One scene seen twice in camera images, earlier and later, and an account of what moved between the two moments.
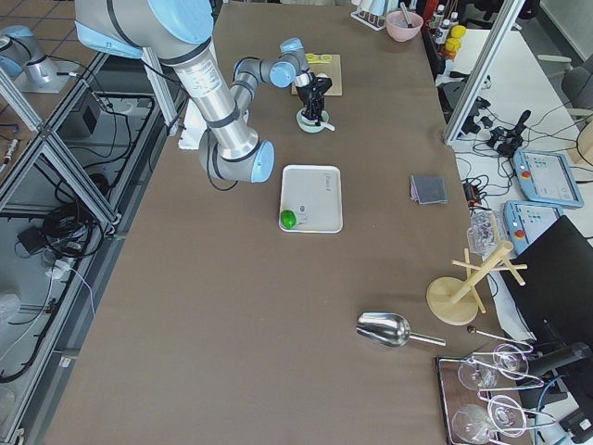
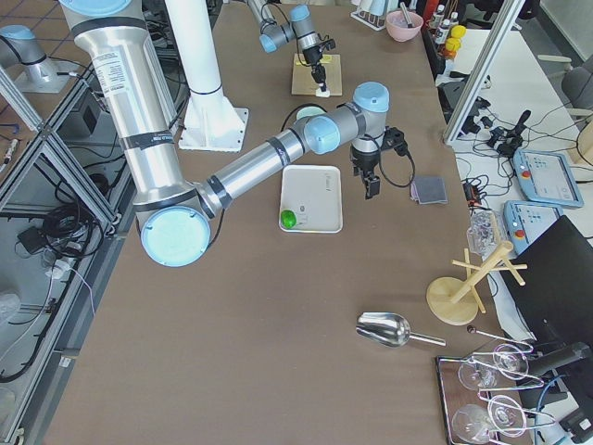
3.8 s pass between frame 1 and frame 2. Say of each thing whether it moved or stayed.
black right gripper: moved
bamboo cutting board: stayed
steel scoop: stayed
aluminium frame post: stayed
